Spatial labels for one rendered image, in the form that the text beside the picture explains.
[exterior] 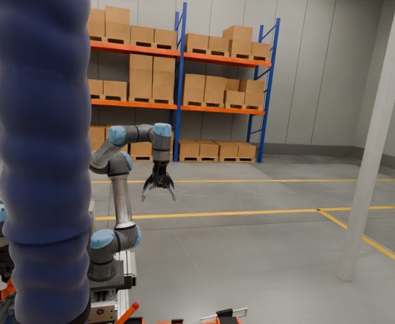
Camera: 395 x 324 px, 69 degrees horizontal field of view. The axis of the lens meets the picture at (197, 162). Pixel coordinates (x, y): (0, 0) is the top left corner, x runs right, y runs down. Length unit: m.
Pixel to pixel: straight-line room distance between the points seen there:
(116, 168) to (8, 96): 0.88
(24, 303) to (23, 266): 0.12
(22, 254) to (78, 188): 0.23
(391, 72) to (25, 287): 3.33
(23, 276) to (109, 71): 8.57
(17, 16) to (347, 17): 12.00
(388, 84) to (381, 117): 0.32
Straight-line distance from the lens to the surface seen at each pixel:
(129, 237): 1.63
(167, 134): 1.19
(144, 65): 8.06
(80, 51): 0.82
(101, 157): 1.40
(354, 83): 12.68
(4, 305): 1.75
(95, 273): 1.65
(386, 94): 3.47
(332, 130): 12.30
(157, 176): 1.21
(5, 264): 1.39
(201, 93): 8.33
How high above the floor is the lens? 2.02
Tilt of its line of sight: 14 degrees down
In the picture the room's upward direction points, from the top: 5 degrees clockwise
